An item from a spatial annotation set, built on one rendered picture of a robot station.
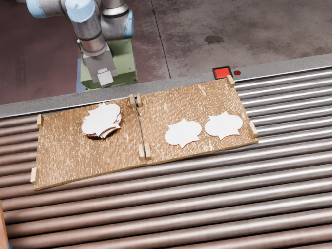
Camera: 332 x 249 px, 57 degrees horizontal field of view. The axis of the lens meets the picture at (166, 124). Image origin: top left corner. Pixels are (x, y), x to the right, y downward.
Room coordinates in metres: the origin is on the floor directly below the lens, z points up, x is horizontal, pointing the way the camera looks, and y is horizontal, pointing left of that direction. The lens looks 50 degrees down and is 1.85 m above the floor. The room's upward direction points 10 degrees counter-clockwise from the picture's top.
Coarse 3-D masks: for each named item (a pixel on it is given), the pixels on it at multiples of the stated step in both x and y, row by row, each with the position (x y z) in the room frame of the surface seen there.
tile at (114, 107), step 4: (104, 104) 0.90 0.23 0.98; (112, 104) 0.89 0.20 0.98; (96, 108) 0.88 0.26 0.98; (104, 108) 0.87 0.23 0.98; (108, 108) 0.87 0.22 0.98; (112, 108) 0.87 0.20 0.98; (116, 108) 0.86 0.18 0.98; (88, 112) 0.87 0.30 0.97; (92, 112) 0.86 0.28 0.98; (116, 112) 0.84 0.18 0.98
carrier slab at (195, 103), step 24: (144, 96) 0.94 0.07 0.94; (168, 96) 0.92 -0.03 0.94; (192, 96) 0.89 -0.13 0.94; (216, 96) 0.87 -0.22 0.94; (144, 120) 0.81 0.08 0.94; (168, 120) 0.79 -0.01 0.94; (192, 120) 0.77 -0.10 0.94; (168, 144) 0.67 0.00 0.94; (192, 144) 0.65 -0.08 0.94; (216, 144) 0.64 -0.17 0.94; (240, 144) 0.62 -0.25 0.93
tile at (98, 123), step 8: (96, 112) 0.85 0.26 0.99; (104, 112) 0.85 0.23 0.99; (112, 112) 0.84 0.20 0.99; (88, 120) 0.82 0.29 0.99; (96, 120) 0.81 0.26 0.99; (104, 120) 0.80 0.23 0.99; (112, 120) 0.80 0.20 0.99; (88, 128) 0.78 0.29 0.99; (96, 128) 0.77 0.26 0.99; (104, 128) 0.76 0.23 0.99
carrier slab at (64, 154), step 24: (48, 120) 0.91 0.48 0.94; (72, 120) 0.88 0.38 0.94; (48, 144) 0.78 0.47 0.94; (72, 144) 0.75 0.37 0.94; (96, 144) 0.73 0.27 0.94; (120, 144) 0.71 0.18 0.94; (48, 168) 0.66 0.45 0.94; (72, 168) 0.64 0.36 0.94; (96, 168) 0.62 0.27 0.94; (120, 168) 0.61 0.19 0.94
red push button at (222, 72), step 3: (216, 69) 1.04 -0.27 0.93; (219, 69) 1.04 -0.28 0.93; (222, 69) 1.03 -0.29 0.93; (225, 69) 1.03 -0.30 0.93; (216, 72) 1.02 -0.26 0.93; (219, 72) 1.02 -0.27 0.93; (222, 72) 1.02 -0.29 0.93; (225, 72) 1.01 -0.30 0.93; (228, 72) 1.01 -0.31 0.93; (216, 75) 1.00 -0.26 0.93; (219, 75) 1.00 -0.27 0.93; (222, 75) 1.00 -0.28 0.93; (225, 75) 0.99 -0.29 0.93
